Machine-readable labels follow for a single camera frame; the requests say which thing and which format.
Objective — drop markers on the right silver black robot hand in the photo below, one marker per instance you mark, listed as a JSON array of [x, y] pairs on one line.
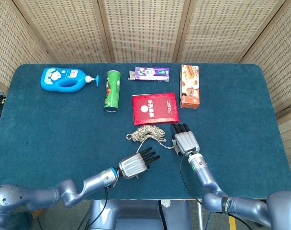
[[186, 141]]

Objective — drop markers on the woven bamboo screen panel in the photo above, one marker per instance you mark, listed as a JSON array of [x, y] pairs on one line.
[[219, 31], [145, 31], [64, 31], [279, 72], [11, 48]]

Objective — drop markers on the orange biscuit box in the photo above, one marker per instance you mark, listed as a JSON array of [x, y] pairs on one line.
[[189, 91]]

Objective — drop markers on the purple toothpaste box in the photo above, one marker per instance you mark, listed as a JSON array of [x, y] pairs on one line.
[[150, 72]]

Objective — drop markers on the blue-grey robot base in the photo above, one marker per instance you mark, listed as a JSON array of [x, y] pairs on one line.
[[136, 215]]

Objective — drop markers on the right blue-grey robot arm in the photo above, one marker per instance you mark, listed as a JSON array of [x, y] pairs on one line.
[[207, 177]]

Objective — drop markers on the blue pump soap bottle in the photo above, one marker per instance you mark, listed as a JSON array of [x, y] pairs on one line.
[[52, 79]]

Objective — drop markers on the metal table leg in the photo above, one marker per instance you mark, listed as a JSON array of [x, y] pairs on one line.
[[200, 218]]

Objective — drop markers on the green chips can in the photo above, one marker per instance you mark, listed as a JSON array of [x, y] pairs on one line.
[[112, 91]]

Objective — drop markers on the red certificate booklet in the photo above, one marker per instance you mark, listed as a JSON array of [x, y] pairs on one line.
[[155, 110]]

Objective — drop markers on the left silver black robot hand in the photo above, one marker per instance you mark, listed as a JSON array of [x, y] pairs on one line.
[[133, 166]]

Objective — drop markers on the brown shoe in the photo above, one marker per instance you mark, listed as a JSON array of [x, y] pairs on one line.
[[37, 212]]

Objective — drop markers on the white round table bracket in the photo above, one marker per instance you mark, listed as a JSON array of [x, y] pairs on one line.
[[165, 204]]

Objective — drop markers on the dark blue table cloth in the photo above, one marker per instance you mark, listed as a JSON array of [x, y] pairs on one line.
[[64, 143]]

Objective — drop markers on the blue trouser leg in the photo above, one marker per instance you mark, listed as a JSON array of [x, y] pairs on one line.
[[21, 222]]

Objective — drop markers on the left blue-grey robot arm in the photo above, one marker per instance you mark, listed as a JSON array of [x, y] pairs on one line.
[[92, 182]]

